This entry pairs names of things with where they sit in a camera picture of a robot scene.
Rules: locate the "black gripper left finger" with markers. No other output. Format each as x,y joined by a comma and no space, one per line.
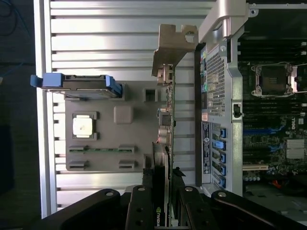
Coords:
140,208

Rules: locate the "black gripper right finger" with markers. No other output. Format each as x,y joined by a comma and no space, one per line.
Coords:
192,210

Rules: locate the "blue slot clip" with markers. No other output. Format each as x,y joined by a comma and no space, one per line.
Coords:
223,157
223,133
223,170
223,183
220,145

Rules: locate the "dark label sticker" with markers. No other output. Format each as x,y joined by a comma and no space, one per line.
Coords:
206,147

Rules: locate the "green RAM stick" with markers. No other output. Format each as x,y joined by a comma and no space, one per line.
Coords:
102,150

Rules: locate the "white expansion slot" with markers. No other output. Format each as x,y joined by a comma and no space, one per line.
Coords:
255,167

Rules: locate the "grey plastic parts rack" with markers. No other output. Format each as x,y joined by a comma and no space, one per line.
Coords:
108,134

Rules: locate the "silver CPU chip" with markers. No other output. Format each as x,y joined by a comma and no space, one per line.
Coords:
82,127

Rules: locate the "blue expansion slot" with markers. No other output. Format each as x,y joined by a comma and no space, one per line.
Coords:
261,132

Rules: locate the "dark green motherboard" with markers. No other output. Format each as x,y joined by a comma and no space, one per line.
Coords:
263,119

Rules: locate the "silver finned heatsink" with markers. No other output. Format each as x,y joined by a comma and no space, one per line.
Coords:
297,149

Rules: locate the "disk in blue carrier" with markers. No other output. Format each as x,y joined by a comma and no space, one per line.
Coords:
79,82

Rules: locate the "silver open PC case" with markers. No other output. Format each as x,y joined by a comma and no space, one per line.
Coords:
218,72

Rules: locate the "metal-framed CPU socket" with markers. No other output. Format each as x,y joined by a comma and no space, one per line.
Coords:
273,79

